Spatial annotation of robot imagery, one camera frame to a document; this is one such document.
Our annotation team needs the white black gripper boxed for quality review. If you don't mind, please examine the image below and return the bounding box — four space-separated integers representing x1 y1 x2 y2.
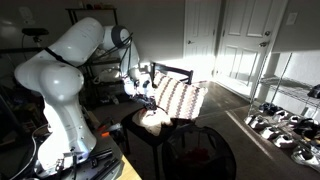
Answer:
123 68 155 98

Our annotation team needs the white cloth with red print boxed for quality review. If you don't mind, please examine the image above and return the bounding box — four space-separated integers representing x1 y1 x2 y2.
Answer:
132 108 173 136

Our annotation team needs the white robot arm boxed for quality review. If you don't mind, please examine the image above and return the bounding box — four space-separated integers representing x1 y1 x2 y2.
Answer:
15 17 156 173

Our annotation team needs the black mesh laundry basket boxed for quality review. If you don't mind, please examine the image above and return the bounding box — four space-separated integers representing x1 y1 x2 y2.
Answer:
162 125 237 180

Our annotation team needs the red garment in basket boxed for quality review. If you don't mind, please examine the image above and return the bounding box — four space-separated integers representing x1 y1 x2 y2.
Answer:
186 148 209 162

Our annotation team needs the black shelf unit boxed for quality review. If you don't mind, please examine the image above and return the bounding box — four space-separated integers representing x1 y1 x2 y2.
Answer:
68 9 139 107

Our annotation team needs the white purple patterned pillow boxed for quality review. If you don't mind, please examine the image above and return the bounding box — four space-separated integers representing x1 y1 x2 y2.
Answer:
154 71 207 119

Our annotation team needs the black chair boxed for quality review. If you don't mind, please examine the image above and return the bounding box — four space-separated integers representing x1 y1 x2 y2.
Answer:
121 62 193 180

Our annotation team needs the white double door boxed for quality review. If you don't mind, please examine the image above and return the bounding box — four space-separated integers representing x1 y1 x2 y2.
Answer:
184 0 288 98

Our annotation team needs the white sneaker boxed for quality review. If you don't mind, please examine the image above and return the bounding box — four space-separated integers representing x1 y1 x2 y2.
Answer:
260 126 282 140
273 134 297 149
244 115 269 130
291 146 320 172

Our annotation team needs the dark blue shoe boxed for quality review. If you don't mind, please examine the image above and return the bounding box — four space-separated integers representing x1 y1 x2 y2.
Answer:
258 102 282 116

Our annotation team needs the dark shoe on shelf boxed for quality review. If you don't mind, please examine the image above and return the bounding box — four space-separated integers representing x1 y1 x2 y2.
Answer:
307 84 320 99

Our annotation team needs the black camera on stand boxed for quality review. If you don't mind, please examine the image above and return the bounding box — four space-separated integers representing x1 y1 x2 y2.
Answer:
22 28 49 43

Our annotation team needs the metal wire shoe rack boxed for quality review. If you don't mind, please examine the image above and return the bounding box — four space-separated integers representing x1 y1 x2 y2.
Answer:
248 50 320 134

